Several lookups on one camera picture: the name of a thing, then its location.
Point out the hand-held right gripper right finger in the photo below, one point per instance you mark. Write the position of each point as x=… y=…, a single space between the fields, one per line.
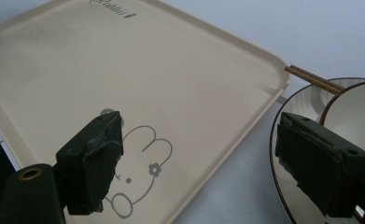
x=320 y=165

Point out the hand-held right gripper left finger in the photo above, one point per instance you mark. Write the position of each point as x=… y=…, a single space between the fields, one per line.
x=90 y=161

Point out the white bowl with brown rim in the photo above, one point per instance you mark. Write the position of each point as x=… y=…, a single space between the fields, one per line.
x=354 y=109

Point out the white plate with dark rim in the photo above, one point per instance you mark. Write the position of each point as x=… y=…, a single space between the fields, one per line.
x=298 y=102

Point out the brown chopstick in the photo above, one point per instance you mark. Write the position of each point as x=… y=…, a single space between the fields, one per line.
x=314 y=81
x=318 y=77

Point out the beige tray with rabbit print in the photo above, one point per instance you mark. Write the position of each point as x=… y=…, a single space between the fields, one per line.
x=177 y=77

